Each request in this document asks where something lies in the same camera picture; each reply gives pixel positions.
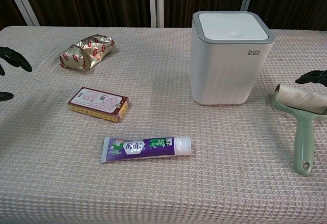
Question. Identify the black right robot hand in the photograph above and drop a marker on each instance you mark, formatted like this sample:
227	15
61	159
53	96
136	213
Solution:
315	77

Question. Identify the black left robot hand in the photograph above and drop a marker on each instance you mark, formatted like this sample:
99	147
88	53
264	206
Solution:
15	59

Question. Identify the white trash bin grey lid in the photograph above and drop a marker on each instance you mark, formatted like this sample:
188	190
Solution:
230	60

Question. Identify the green lint roller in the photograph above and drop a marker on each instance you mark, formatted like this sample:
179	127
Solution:
304	121

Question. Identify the gold foil snack packet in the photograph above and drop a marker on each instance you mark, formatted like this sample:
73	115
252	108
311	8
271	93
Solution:
87	54

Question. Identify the red yellow cardboard box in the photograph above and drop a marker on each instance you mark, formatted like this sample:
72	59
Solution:
98	103

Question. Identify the purple toothpaste tube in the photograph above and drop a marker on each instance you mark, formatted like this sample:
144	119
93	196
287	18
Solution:
145	148

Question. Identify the beige waffle tablecloth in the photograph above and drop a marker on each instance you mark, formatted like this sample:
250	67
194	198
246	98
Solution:
153	178

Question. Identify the white vertical frame post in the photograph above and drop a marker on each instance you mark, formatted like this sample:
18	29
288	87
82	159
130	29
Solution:
156	2

